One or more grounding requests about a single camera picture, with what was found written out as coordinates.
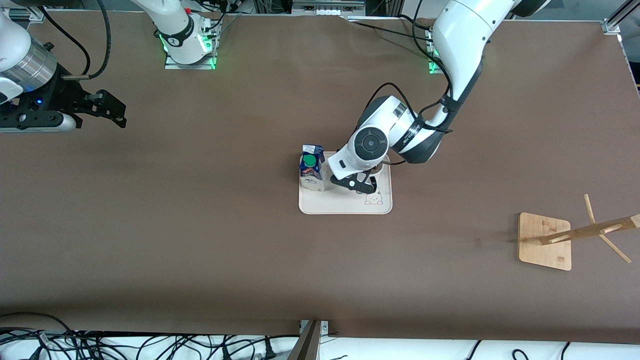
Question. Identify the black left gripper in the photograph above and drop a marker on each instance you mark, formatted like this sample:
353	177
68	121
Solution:
374	182

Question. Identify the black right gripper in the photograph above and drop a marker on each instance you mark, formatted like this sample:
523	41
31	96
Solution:
64	93

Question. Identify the blue white milk carton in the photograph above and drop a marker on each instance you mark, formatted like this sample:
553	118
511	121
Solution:
312	175

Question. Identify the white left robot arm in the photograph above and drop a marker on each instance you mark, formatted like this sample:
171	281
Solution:
460	35

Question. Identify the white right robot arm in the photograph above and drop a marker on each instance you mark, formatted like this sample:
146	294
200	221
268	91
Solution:
12	45

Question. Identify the cream rabbit print tray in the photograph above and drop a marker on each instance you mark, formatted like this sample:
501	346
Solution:
345	205

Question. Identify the brown table cover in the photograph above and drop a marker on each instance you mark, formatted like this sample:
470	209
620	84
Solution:
250	275

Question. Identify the wooden mug stand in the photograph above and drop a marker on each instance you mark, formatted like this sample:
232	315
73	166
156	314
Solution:
540	250

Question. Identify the grey metal box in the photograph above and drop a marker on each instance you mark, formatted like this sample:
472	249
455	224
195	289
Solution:
327	7

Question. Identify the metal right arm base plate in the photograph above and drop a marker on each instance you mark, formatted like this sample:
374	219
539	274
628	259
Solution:
172	65

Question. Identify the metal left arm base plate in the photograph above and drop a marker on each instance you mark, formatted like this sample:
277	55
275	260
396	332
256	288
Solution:
432	71

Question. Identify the aluminium frame profile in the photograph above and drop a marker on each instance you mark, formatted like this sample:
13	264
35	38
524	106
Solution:
620	15
31	14

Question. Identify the small metal bracket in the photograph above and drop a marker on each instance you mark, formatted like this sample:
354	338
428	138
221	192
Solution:
324	327

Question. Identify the grey metal post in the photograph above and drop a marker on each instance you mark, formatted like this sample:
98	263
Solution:
306	345

